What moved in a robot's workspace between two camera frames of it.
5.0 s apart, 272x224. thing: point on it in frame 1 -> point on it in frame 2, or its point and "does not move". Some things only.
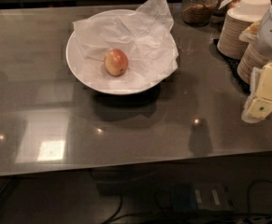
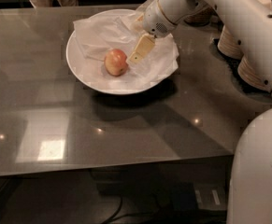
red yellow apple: [116, 63] does not move
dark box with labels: [201, 196] does not move
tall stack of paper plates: [235, 26] does not move
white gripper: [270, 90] -> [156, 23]
